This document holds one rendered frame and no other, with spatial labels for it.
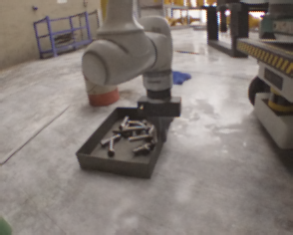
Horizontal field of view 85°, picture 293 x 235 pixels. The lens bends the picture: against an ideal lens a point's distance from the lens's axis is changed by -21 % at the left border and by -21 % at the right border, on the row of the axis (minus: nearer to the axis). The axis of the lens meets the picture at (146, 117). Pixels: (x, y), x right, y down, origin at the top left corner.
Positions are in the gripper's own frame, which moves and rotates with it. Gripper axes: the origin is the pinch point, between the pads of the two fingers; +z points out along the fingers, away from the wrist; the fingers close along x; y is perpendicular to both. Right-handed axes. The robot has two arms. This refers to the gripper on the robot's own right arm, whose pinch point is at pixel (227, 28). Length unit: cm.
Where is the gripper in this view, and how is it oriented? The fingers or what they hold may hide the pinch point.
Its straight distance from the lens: 73.1
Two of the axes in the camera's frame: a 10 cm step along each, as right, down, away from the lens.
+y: 9.9, -0.4, -1.4
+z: 1.0, 8.8, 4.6
